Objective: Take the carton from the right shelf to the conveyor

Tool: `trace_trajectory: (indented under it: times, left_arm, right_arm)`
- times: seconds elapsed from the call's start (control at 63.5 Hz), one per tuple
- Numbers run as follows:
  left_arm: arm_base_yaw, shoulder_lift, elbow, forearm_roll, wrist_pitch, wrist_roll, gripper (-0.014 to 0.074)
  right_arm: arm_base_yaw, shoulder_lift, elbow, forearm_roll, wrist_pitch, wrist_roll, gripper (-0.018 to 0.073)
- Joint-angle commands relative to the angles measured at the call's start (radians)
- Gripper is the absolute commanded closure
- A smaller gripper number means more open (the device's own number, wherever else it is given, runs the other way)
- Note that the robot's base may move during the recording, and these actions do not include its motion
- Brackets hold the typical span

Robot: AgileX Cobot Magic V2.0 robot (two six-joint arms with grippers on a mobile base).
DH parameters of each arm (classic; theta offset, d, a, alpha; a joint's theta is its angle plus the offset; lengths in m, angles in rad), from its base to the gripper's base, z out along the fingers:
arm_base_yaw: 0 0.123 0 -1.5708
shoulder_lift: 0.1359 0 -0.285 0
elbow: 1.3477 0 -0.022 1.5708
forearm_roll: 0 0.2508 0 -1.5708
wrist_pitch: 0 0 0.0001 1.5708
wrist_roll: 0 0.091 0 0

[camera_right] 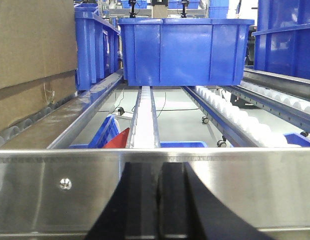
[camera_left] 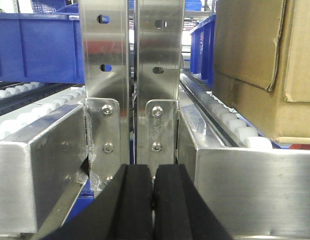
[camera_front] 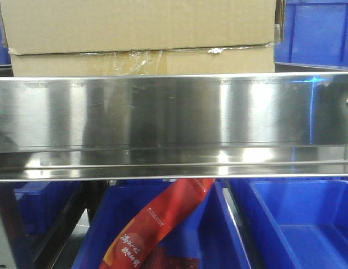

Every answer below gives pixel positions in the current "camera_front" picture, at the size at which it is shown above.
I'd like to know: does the brown cardboard carton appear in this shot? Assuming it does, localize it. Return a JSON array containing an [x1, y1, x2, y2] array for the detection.
[[0, 1, 285, 77]]

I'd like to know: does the grey perforated shelf upright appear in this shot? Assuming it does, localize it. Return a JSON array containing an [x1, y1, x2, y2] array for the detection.
[[0, 182, 34, 269]]

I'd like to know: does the blue bin with snack bag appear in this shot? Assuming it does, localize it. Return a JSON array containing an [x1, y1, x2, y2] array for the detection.
[[72, 182, 250, 268]]

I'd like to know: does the red snack bag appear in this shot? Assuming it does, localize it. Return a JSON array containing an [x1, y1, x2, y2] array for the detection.
[[99, 178, 215, 268]]

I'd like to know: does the empty blue bin lower right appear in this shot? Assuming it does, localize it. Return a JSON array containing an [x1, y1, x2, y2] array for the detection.
[[229, 177, 348, 268]]

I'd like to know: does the blue bin lower left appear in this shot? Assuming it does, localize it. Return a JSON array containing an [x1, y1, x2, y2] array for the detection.
[[12, 181, 81, 235]]

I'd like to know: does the blue bin upper right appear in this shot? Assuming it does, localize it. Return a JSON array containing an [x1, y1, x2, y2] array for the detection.
[[275, 1, 348, 67]]

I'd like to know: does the stainless steel shelf rail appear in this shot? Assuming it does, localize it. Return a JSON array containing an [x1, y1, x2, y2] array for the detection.
[[0, 72, 348, 182]]

